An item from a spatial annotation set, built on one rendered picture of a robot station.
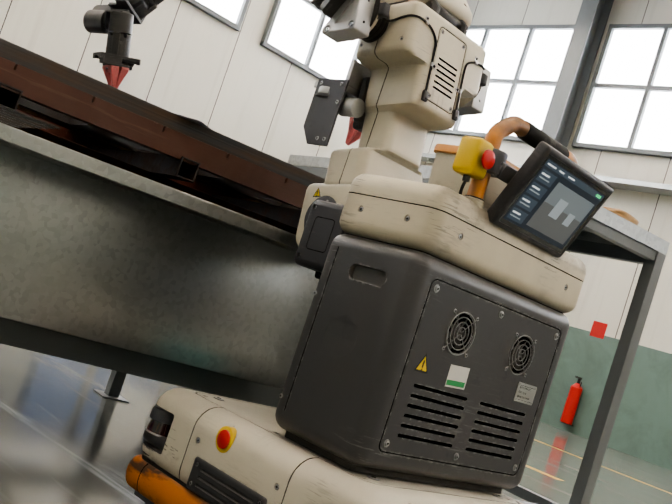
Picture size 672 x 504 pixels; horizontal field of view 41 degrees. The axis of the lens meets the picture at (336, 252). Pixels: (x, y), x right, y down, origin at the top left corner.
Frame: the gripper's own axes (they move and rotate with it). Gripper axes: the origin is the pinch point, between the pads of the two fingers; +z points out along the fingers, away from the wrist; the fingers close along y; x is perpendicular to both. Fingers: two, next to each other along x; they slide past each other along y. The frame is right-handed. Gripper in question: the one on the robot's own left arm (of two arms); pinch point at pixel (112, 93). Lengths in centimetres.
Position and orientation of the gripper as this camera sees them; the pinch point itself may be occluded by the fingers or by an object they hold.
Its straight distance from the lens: 231.2
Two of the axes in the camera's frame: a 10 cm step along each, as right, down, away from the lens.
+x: 5.5, 1.5, -8.2
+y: -8.2, -0.8, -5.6
